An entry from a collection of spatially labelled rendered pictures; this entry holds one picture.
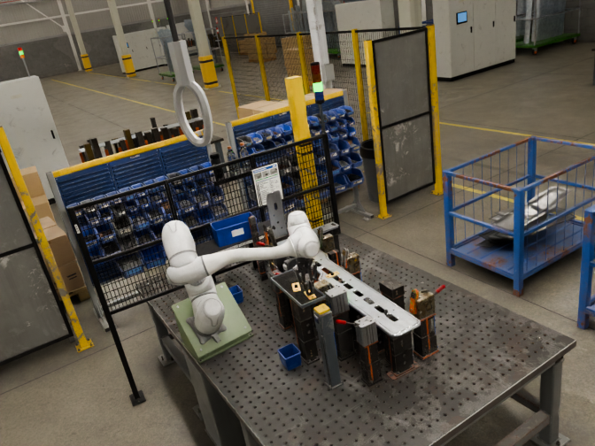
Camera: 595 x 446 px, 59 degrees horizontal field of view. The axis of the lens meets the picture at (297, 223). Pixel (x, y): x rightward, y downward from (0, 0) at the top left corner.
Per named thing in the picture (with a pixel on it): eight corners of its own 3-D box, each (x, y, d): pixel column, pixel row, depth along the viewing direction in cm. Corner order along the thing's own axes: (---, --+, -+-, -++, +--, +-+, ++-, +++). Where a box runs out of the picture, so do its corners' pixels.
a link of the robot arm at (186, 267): (204, 272, 239) (197, 246, 245) (166, 286, 237) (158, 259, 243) (211, 280, 251) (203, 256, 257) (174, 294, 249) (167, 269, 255)
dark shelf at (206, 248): (305, 223, 389) (305, 219, 388) (189, 265, 356) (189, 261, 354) (292, 215, 408) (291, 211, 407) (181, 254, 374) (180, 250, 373)
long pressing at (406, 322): (428, 321, 259) (428, 319, 258) (391, 340, 251) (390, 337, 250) (297, 235, 375) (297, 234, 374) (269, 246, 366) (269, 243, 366)
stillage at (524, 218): (529, 223, 550) (531, 134, 513) (606, 247, 485) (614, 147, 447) (446, 265, 499) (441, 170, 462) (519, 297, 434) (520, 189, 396)
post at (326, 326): (343, 384, 270) (333, 311, 253) (331, 390, 267) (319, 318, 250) (336, 376, 276) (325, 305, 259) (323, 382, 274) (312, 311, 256)
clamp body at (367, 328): (386, 380, 268) (380, 321, 254) (368, 389, 264) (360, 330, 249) (375, 370, 276) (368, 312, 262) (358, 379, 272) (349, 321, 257)
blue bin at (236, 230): (259, 234, 376) (257, 218, 370) (219, 247, 367) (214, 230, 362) (253, 227, 390) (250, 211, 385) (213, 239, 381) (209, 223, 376)
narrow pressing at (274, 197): (288, 234, 377) (280, 189, 364) (274, 239, 373) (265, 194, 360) (287, 234, 378) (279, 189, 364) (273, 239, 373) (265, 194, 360)
